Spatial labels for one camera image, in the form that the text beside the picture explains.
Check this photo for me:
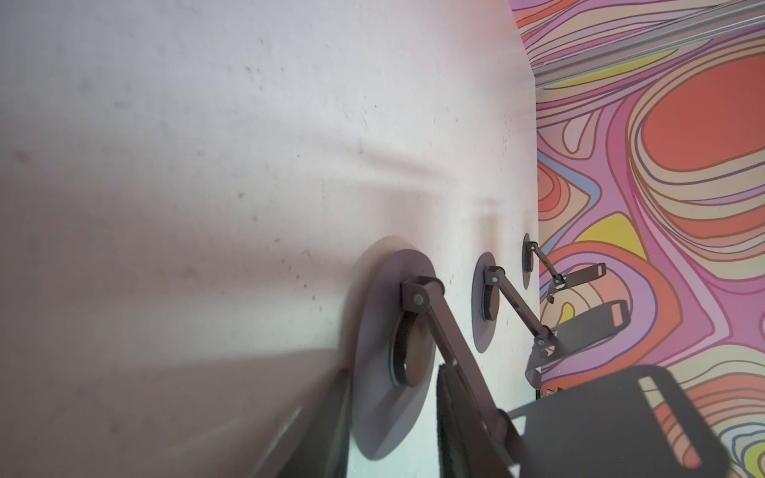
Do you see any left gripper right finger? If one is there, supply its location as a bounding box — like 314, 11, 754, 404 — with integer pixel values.
436, 364, 512, 477

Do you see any dark grey phone stand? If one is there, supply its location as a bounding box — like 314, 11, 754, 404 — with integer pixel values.
521, 233, 608, 304

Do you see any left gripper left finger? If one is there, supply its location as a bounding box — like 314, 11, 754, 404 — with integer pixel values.
277, 368, 353, 478

